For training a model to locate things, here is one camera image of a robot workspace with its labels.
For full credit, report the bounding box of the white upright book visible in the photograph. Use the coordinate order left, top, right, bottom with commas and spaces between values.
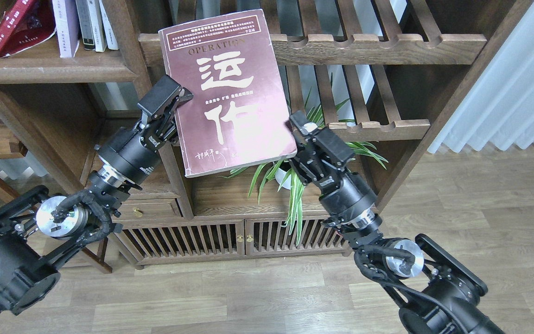
99, 0, 119, 50
86, 0, 107, 52

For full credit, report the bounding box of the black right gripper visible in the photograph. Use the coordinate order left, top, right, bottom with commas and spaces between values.
289, 110, 378, 228

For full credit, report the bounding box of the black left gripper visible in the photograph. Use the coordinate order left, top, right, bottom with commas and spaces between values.
95, 75, 193, 186

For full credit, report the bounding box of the white lavender paperback book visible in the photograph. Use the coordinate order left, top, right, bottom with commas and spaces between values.
51, 0, 80, 58

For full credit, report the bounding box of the white pleated curtain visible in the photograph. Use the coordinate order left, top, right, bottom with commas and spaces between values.
427, 2, 534, 154

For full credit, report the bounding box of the green spider plant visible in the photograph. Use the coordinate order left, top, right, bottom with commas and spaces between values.
221, 88, 388, 245

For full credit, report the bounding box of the dark wooden bookshelf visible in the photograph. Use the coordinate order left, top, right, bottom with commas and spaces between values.
0, 0, 532, 267

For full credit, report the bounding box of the dark red Chinese book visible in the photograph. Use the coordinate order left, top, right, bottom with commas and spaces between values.
159, 9, 297, 178

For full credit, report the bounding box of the white upright book right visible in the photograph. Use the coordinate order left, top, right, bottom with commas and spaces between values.
99, 0, 119, 50

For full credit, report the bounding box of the red textbook with photos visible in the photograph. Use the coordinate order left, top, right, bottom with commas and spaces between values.
0, 0, 57, 58

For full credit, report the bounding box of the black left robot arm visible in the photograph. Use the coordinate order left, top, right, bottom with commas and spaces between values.
0, 75, 193, 315

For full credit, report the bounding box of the brass drawer knob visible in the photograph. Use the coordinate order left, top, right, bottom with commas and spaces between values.
132, 207, 144, 218

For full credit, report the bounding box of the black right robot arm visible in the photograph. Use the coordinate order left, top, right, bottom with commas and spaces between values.
290, 110, 503, 334

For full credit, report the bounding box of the grey upright book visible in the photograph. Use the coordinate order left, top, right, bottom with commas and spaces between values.
76, 0, 95, 51

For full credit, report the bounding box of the white plant pot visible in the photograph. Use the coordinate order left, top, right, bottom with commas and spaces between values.
275, 161, 291, 190

